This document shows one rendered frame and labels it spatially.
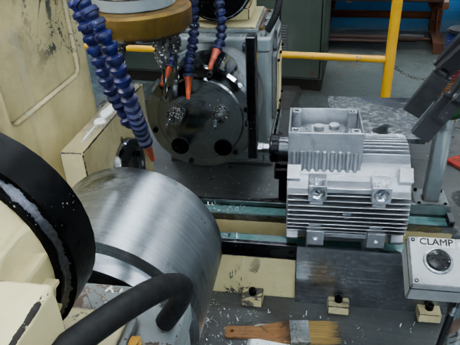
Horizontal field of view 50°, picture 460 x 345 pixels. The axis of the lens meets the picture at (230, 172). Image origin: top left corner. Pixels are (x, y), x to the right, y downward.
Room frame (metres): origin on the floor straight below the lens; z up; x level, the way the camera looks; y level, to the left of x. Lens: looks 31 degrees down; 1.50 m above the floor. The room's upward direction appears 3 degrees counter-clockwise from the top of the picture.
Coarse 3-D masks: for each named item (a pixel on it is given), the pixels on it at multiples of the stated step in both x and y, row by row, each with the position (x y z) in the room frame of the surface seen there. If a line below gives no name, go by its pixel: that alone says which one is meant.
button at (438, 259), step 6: (432, 252) 0.49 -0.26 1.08; (438, 252) 0.49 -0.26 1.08; (444, 252) 0.49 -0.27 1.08; (426, 258) 0.49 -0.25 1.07; (432, 258) 0.48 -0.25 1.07; (438, 258) 0.48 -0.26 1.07; (444, 258) 0.48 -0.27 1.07; (432, 264) 0.48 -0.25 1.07; (438, 264) 0.48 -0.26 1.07; (444, 264) 0.47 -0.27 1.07; (450, 264) 0.48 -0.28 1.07; (438, 270) 0.47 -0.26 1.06; (444, 270) 0.47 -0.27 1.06
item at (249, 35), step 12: (252, 36) 0.90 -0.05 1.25; (252, 48) 0.90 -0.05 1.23; (252, 60) 0.90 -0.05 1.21; (252, 72) 0.90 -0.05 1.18; (252, 84) 0.90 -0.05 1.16; (252, 96) 0.90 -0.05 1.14; (252, 108) 0.90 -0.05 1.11; (252, 120) 0.90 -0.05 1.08; (252, 132) 0.90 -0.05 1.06; (252, 144) 0.90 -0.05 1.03; (252, 156) 0.90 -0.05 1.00
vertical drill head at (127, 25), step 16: (96, 0) 0.77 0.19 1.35; (112, 0) 0.76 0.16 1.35; (128, 0) 0.75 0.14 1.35; (144, 0) 0.75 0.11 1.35; (160, 0) 0.77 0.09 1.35; (176, 0) 0.83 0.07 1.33; (112, 16) 0.74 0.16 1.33; (128, 16) 0.73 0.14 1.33; (144, 16) 0.73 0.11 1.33; (160, 16) 0.74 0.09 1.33; (176, 16) 0.76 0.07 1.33; (128, 32) 0.72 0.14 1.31; (144, 32) 0.73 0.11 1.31; (160, 32) 0.74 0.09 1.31; (176, 32) 0.76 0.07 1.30; (160, 48) 0.75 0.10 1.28; (176, 48) 0.84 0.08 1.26; (160, 64) 0.76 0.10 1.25; (176, 64) 0.84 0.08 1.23
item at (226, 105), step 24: (192, 72) 1.02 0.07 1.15; (216, 72) 1.01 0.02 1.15; (240, 72) 1.05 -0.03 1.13; (168, 96) 1.02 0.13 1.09; (192, 96) 1.01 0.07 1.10; (216, 96) 1.00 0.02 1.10; (240, 96) 1.00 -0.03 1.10; (168, 120) 0.97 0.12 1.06; (192, 120) 1.01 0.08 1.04; (216, 120) 0.95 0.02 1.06; (240, 120) 0.99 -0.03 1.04; (168, 144) 1.03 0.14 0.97; (192, 144) 1.01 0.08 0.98; (216, 144) 1.00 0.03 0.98; (240, 144) 1.00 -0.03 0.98
